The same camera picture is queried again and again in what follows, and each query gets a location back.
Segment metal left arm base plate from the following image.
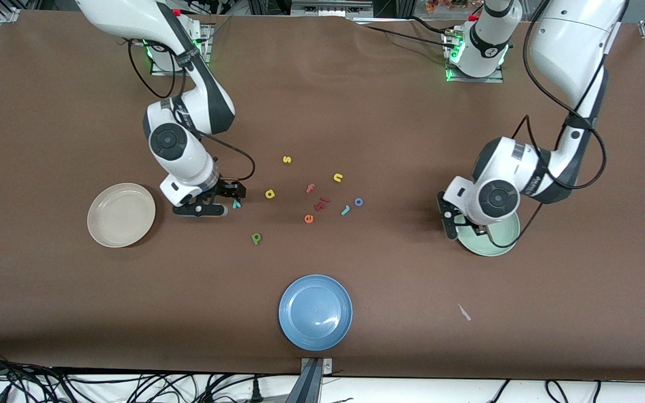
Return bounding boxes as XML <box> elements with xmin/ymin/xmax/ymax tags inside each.
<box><xmin>446</xmin><ymin>31</ymin><xmax>505</xmax><ymax>83</ymax></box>

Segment beige round plate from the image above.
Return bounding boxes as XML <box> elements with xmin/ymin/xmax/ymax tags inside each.
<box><xmin>87</xmin><ymin>182</ymin><xmax>156</xmax><ymax>249</ymax></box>

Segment black base cable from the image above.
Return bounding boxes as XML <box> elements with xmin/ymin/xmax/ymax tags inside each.
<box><xmin>405</xmin><ymin>15</ymin><xmax>453</xmax><ymax>34</ymax></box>
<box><xmin>363</xmin><ymin>25</ymin><xmax>451</xmax><ymax>49</ymax></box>

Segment light green round plate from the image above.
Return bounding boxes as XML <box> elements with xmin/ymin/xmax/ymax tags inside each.
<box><xmin>457</xmin><ymin>210</ymin><xmax>521</xmax><ymax>257</ymax></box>

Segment blue round plate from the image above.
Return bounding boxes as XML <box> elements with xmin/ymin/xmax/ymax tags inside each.
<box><xmin>278</xmin><ymin>274</ymin><xmax>353</xmax><ymax>352</ymax></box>

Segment grey metal frame block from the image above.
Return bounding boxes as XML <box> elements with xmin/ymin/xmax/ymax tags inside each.
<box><xmin>292</xmin><ymin>0</ymin><xmax>373</xmax><ymax>17</ymax></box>

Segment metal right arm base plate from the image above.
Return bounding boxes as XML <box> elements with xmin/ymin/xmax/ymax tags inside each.
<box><xmin>151</xmin><ymin>22</ymin><xmax>212</xmax><ymax>77</ymax></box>

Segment brown table cover sheet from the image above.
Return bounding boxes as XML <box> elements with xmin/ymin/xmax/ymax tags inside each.
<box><xmin>0</xmin><ymin>8</ymin><xmax>645</xmax><ymax>381</ymax></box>

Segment orange dried flowers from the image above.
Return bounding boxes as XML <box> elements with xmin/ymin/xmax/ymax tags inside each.
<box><xmin>426</xmin><ymin>0</ymin><xmax>469</xmax><ymax>13</ymax></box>

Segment black cable bundle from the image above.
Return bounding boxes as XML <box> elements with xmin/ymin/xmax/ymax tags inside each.
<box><xmin>0</xmin><ymin>347</ymin><xmax>301</xmax><ymax>403</ymax></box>

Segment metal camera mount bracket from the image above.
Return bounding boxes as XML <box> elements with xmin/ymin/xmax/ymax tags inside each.
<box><xmin>300</xmin><ymin>357</ymin><xmax>333</xmax><ymax>403</ymax></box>

